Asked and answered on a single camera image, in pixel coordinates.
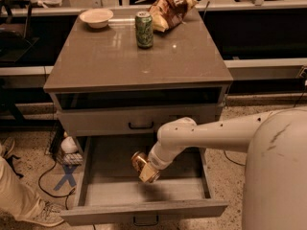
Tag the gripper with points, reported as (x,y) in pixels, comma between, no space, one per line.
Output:
(155,160)

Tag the orange soda can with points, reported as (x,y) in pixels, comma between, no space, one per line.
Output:
(139,160)

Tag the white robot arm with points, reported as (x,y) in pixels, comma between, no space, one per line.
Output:
(275,142)

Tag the open grey drawer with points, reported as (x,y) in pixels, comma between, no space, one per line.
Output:
(109,189)

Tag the closed grey drawer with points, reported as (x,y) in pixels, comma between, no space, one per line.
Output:
(131,120)

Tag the grey drawer cabinet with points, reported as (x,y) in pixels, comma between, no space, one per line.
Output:
(106,69)

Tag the green soda can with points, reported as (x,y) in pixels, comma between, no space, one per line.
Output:
(144,29)

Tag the blue tape cross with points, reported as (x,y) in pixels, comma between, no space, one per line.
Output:
(68,177)

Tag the white round object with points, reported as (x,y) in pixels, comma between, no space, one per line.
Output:
(68,145)

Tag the white knit sneaker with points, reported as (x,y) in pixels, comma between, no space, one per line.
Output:
(49,216)

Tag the beige trouser leg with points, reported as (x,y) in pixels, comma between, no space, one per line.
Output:
(17,198)

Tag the white bowl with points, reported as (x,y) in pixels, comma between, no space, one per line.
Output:
(96,18)

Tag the brown chip bag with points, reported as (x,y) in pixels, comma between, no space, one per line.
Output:
(167,14)

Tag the wire basket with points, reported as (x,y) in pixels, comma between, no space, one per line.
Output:
(57,135)

